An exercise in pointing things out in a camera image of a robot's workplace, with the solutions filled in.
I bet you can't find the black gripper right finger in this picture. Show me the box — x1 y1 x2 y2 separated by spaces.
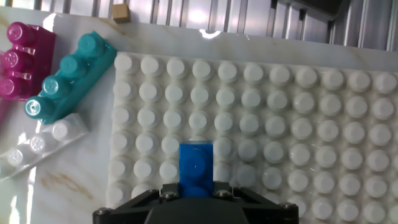
212 182 233 198

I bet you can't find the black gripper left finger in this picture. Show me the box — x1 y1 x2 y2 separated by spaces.
160 182 181 199

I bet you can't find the blue four-stud block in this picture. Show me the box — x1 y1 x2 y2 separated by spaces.
178 140 215 199

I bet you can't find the white studded baseplate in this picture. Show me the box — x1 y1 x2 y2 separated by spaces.
104 51 398 224

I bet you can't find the white four-stud block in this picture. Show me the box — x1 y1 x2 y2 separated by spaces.
0 112 90 183

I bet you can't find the teal four-stud block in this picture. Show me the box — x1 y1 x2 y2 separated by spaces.
24 30 118 125

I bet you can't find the small wooden cube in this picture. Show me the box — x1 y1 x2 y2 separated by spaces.
111 2 131 24

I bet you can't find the magenta three-stud block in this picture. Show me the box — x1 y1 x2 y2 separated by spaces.
0 21 57 102

